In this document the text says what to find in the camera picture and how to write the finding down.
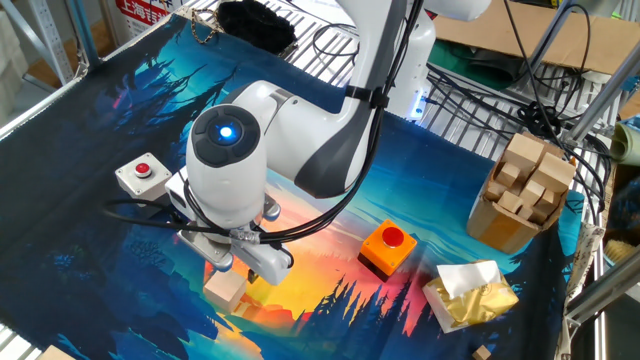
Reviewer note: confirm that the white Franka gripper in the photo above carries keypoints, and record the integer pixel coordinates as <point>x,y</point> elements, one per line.
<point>265,265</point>

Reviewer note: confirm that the pale wooden cube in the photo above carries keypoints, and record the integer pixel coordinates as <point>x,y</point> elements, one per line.
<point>225,292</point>

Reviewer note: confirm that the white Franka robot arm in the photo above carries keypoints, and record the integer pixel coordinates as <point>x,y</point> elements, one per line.
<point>300,130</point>

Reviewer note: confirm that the small wooden block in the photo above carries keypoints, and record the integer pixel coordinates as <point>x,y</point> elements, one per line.
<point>525,212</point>
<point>495,191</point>
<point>510,201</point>
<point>540,216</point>
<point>481,353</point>
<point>531,191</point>
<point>548,201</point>
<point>508,175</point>

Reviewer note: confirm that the large wooden block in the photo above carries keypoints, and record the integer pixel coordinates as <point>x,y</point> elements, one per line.
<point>552,172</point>
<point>522,150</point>

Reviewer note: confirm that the orange box red button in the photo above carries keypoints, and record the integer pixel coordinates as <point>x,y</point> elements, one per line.
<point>387,247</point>

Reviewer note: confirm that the white box red button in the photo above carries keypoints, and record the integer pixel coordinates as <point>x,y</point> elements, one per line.
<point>145,175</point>

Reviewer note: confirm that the forest sunset printed cloth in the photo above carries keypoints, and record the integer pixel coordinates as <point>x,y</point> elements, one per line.
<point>75,175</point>

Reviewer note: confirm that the flat wooden piece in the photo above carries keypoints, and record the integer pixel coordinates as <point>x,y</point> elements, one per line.
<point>55,354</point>

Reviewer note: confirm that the gold tissue pack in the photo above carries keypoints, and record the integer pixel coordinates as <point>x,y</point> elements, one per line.
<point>472,300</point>

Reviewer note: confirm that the brown cardboard box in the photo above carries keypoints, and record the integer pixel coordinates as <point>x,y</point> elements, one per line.
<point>495,227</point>

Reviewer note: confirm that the black furry pouch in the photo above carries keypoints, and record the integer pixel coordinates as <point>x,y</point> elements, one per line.
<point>255,25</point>

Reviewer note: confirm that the red and white sign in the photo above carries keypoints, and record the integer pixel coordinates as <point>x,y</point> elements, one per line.
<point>142,12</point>

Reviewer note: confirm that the dark green bag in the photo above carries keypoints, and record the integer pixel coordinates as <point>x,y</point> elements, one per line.
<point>475,65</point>

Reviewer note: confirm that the patterned beige fabric strip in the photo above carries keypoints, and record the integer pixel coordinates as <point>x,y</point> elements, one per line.
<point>582,260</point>

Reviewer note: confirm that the yellow bristle brush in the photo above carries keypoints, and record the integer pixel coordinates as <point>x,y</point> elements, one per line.
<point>620,250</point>

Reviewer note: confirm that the thin grey metal pole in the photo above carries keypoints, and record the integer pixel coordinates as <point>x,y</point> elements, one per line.
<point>547,42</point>

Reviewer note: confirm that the pale green rolled mat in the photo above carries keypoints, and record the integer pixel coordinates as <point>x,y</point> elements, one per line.
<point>627,145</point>

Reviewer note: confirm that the flat brown cardboard sheet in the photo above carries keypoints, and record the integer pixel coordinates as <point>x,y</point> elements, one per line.
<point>575,35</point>

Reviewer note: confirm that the silver metal gripper bracket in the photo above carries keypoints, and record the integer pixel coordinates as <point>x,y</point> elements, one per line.
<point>205,248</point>

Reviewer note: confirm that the blue metal shelf post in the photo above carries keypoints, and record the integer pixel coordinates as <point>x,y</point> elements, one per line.
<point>82,30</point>

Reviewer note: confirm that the grey slotted shelf post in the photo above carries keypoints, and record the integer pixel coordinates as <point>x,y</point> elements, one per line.
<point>50,40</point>

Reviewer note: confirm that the silver aluminium frame pole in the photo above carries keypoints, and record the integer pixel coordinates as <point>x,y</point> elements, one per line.
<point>602,292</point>
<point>602,95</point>

